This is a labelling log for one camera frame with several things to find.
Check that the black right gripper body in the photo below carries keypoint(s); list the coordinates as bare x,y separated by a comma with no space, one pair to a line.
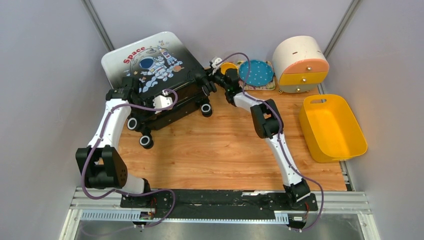
220,79

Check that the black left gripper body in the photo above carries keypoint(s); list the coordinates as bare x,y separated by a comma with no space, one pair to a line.
142,112

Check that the black white space suitcase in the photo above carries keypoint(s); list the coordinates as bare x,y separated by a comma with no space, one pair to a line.
159,62

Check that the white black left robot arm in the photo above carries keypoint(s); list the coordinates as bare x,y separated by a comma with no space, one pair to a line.
102,169

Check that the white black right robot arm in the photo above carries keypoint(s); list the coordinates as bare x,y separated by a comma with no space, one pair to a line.
268,126

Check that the small yellow bowl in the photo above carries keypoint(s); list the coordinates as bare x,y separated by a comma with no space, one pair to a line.
228,66

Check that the blue dotted plate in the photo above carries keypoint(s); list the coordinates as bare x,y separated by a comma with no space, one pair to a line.
259,74

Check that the floral placemat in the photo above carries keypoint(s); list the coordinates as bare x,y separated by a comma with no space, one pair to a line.
269,86

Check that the cream round drawer cabinet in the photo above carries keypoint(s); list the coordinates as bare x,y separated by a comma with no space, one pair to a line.
299,64

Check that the yellow plastic basket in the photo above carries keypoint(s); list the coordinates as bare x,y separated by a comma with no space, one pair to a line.
330,129

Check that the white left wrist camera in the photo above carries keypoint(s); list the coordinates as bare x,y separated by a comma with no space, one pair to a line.
162,102

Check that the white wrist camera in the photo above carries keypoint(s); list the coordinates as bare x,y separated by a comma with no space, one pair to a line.
162,102
216,62

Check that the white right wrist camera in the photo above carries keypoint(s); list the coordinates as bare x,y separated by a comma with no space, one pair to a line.
216,62

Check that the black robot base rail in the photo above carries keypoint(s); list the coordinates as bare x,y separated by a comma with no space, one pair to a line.
224,205

